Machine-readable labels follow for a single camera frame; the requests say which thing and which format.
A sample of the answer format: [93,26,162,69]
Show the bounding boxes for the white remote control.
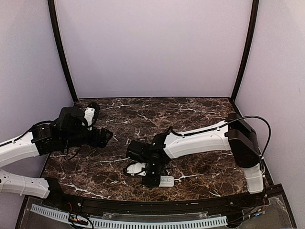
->
[159,176,174,187]

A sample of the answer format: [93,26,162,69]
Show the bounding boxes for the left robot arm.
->
[0,107,113,208]

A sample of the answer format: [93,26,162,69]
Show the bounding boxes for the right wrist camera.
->
[123,166,133,177]

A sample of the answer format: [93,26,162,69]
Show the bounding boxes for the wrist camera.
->
[85,102,100,120]
[123,166,133,177]

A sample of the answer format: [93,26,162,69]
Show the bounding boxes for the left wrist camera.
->
[85,102,100,120]

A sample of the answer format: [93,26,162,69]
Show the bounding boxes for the black front table rail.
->
[43,193,264,215]

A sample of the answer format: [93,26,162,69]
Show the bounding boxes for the white slotted cable duct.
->
[30,204,227,229]

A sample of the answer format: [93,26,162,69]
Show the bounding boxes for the black left corner post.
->
[47,0,78,104]

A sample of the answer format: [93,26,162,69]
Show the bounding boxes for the black corner post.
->
[230,0,259,104]
[47,0,78,104]

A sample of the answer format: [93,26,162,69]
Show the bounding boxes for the black right corner post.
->
[230,0,259,104]

